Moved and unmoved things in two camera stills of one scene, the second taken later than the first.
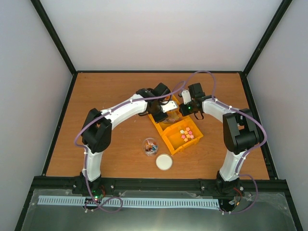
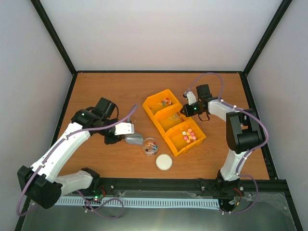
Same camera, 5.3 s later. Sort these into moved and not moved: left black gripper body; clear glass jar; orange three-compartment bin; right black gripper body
Moved: left black gripper body
Not moved: clear glass jar; right black gripper body; orange three-compartment bin
